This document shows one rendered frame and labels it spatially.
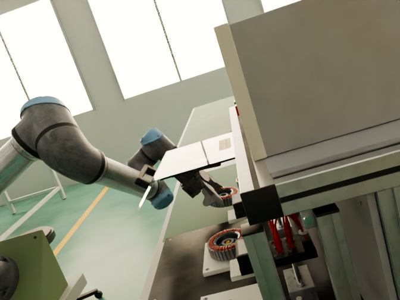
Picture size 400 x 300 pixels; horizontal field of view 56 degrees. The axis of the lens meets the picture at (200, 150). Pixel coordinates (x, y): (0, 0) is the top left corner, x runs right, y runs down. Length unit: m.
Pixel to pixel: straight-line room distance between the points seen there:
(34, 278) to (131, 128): 4.58
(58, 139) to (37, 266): 0.43
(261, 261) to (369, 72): 0.31
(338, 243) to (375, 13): 0.31
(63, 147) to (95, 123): 4.86
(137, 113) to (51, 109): 4.61
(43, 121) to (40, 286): 0.47
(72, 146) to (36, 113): 0.14
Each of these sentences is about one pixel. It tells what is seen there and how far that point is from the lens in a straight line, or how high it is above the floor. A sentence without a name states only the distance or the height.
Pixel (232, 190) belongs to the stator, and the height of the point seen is 0.81.
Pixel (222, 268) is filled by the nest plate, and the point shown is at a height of 0.78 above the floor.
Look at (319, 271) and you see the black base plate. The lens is 0.91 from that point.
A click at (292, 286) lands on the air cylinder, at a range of 0.79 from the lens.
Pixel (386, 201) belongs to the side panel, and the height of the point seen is 1.05.
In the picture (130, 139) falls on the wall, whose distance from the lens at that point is 5.71.
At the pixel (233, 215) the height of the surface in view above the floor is 0.88.
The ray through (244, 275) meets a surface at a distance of 0.76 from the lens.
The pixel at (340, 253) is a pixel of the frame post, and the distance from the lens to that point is 0.56.
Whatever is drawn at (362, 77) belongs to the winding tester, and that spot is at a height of 1.19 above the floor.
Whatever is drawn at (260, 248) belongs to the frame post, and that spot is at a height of 1.02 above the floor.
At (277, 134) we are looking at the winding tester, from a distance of 0.58.
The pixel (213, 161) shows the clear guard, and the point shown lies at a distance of 0.83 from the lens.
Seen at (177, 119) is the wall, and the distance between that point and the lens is 5.52.
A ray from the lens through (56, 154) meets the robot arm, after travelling 0.95.
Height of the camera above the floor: 1.29
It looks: 14 degrees down
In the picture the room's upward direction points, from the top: 18 degrees counter-clockwise
